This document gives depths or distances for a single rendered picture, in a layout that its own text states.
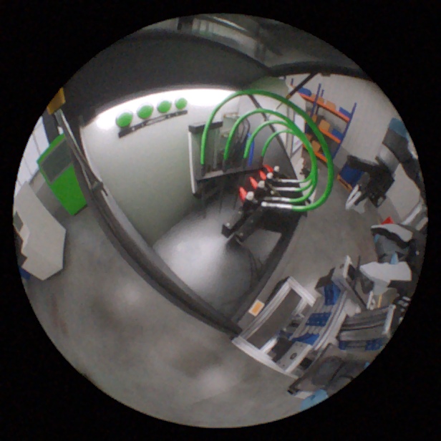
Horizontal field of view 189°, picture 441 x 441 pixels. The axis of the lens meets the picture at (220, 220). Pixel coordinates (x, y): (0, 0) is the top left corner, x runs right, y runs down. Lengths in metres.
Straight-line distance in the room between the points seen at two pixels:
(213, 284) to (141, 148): 0.56
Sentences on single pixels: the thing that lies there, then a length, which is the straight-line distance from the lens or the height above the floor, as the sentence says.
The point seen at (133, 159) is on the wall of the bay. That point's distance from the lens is 0.42.
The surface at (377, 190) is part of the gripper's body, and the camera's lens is 0.44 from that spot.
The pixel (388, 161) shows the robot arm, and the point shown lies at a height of 1.46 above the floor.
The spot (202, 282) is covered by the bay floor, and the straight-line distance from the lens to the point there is 0.59.
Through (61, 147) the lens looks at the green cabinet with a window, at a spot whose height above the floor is 1.39.
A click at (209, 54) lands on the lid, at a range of 0.40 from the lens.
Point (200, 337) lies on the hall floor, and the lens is 1.48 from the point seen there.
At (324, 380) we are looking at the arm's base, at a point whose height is 1.10.
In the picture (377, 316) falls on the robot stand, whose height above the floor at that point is 1.16.
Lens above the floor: 1.41
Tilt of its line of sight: 56 degrees down
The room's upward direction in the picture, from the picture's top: 8 degrees clockwise
